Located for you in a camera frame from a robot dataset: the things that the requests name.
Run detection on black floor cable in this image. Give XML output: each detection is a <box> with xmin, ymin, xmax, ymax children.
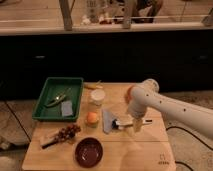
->
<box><xmin>165</xmin><ymin>125</ymin><xmax>213</xmax><ymax>171</ymax></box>

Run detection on bunch of red grapes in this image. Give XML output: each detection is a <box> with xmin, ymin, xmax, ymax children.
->
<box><xmin>54</xmin><ymin>124</ymin><xmax>81</xmax><ymax>142</ymax></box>

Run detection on yellow banana toy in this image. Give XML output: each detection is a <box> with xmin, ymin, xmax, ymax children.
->
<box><xmin>84</xmin><ymin>80</ymin><xmax>103</xmax><ymax>90</ymax></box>

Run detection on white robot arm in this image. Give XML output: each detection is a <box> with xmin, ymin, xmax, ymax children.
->
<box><xmin>127</xmin><ymin>79</ymin><xmax>213</xmax><ymax>139</ymax></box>

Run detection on orange bowl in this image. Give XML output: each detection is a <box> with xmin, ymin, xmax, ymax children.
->
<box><xmin>125</xmin><ymin>86</ymin><xmax>133</xmax><ymax>104</ymax></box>

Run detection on green spoon in tray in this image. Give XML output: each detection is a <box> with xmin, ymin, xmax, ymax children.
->
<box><xmin>45</xmin><ymin>88</ymin><xmax>70</xmax><ymax>108</ymax></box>

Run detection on grey sponge in tray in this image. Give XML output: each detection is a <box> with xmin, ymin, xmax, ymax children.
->
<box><xmin>61</xmin><ymin>101</ymin><xmax>73</xmax><ymax>117</ymax></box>

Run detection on white dish brush black bristles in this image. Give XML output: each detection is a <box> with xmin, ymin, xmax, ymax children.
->
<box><xmin>112</xmin><ymin>119</ymin><xmax>153</xmax><ymax>130</ymax></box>

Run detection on grey blue cloth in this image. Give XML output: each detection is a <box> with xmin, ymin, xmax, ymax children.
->
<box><xmin>102</xmin><ymin>109</ymin><xmax>117</xmax><ymax>134</ymax></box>

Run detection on orange fruit in cup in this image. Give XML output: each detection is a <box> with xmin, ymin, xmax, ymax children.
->
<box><xmin>86</xmin><ymin>112</ymin><xmax>99</xmax><ymax>127</ymax></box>

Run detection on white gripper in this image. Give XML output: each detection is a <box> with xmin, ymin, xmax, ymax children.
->
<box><xmin>131</xmin><ymin>111</ymin><xmax>145</xmax><ymax>132</ymax></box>

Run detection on green plastic tray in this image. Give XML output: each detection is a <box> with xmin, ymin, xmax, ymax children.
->
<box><xmin>32</xmin><ymin>77</ymin><xmax>84</xmax><ymax>122</ymax></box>

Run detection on white paper cup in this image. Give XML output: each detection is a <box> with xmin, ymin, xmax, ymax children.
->
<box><xmin>90</xmin><ymin>89</ymin><xmax>106</xmax><ymax>106</ymax></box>

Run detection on dark red bowl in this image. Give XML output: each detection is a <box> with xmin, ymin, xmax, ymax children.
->
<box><xmin>75</xmin><ymin>137</ymin><xmax>103</xmax><ymax>168</ymax></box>

